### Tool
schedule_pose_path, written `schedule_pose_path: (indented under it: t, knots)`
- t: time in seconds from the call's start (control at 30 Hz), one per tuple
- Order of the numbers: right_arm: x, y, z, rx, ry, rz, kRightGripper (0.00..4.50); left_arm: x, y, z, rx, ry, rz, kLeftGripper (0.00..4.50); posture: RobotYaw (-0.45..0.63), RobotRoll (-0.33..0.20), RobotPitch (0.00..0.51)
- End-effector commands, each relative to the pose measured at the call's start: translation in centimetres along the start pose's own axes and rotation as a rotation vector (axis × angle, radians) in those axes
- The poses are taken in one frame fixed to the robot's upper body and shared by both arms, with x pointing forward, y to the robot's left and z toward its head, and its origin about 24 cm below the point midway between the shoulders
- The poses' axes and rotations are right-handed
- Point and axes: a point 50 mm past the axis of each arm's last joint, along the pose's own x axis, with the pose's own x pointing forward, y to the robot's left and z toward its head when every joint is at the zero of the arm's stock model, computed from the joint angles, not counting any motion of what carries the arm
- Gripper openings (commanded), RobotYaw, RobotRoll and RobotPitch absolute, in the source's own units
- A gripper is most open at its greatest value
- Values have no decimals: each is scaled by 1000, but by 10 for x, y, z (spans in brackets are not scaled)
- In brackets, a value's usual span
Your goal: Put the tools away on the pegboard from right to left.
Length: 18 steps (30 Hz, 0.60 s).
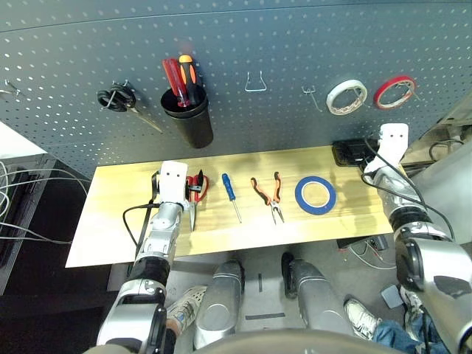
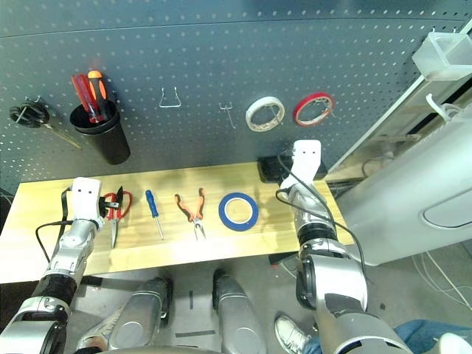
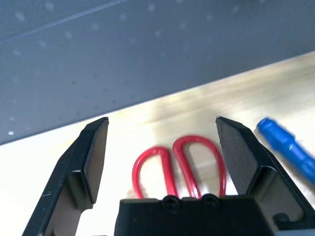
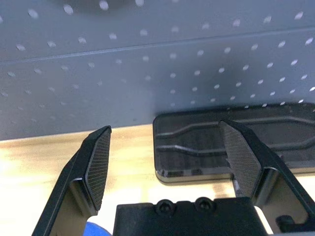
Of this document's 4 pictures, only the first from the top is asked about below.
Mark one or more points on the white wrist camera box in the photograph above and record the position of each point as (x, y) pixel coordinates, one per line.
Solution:
(392, 144)
(173, 180)

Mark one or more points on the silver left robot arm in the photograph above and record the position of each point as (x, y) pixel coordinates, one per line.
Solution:
(158, 228)

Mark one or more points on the dark metal rack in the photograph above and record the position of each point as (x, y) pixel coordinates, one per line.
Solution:
(22, 221)

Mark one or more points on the orange black screwdriver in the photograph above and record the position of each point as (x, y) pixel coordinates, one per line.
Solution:
(190, 77)

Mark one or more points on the silver left robot leg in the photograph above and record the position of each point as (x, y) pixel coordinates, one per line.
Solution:
(217, 306)

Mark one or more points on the grey foot pedal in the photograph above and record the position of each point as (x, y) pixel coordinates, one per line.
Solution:
(391, 296)

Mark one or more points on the orange black needle-nose pliers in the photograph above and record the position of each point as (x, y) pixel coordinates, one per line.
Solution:
(277, 188)

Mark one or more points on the silver robot leg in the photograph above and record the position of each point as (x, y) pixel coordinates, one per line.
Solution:
(317, 295)
(217, 306)

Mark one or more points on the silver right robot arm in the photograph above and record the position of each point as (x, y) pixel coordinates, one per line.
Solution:
(431, 258)

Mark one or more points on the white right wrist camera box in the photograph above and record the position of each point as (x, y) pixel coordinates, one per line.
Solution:
(392, 144)

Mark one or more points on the grey metal pegboard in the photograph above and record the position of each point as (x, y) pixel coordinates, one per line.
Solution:
(258, 37)

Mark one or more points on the blue jeans leg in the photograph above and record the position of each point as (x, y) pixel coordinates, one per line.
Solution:
(394, 332)

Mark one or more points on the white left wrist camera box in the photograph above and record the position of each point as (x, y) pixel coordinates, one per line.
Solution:
(173, 180)

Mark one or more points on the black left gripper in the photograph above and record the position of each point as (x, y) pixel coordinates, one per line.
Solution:
(192, 188)

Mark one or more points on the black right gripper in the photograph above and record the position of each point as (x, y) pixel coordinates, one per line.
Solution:
(359, 150)

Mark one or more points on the silver right robot leg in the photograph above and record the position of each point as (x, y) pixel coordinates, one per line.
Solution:
(317, 295)

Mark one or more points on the grey robot torso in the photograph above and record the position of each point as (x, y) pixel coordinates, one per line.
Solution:
(295, 344)

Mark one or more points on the silver peg hook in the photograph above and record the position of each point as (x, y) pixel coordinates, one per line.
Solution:
(11, 87)
(313, 96)
(357, 94)
(407, 88)

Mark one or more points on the black tool cup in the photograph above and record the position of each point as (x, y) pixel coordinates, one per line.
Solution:
(193, 129)

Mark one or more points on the light grey appliance housing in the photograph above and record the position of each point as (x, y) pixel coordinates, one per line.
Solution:
(450, 184)

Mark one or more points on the white tape roll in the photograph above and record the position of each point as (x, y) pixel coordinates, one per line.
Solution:
(341, 85)

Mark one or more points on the white sneaker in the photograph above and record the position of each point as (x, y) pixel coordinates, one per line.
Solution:
(186, 306)
(359, 317)
(411, 302)

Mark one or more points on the blue tape roll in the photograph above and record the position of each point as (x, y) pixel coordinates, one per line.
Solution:
(298, 195)

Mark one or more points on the white board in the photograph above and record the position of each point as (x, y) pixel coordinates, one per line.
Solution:
(14, 144)

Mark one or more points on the black tool case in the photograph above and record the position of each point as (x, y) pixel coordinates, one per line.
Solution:
(341, 155)

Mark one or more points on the red tape roll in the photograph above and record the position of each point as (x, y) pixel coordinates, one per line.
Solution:
(380, 88)

